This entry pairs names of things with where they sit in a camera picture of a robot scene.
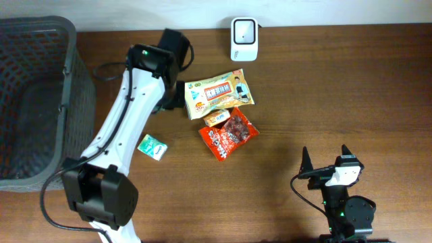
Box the beige wet wipes pack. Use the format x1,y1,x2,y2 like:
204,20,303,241
184,69,255,120

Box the red snack bag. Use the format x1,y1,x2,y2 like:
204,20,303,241
198,107,259,161

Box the small orange packet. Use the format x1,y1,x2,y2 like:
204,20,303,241
203,109,230,127

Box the small green tissue pack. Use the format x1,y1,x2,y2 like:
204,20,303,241
137,134,168,161

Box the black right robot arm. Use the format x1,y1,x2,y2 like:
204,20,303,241
297,145,377,242

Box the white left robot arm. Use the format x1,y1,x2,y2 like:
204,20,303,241
59,28,194,242

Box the white barcode scanner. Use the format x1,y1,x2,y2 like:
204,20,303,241
230,17,259,61

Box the grey plastic mesh basket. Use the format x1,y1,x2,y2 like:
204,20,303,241
1,16,97,192

